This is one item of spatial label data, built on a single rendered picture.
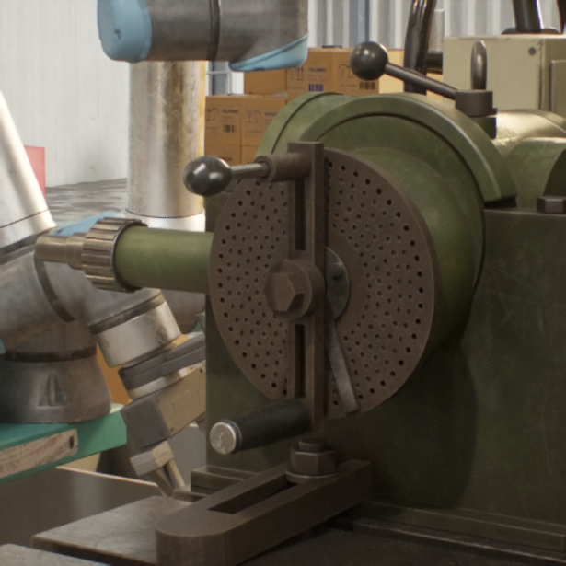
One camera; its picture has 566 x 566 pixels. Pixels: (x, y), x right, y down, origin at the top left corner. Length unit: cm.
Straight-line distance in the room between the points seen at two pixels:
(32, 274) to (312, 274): 89
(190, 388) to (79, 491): 125
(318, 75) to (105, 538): 849
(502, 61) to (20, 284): 68
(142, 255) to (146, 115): 131
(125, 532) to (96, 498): 202
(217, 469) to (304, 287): 26
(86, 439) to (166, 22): 84
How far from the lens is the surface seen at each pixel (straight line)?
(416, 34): 193
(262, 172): 124
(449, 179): 134
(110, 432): 284
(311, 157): 128
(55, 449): 274
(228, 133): 1017
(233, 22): 216
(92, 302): 213
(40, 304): 214
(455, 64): 174
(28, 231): 228
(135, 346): 212
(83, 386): 277
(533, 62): 170
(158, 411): 210
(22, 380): 276
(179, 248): 141
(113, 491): 335
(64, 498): 343
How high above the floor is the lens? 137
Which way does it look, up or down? 8 degrees down
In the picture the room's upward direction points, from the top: straight up
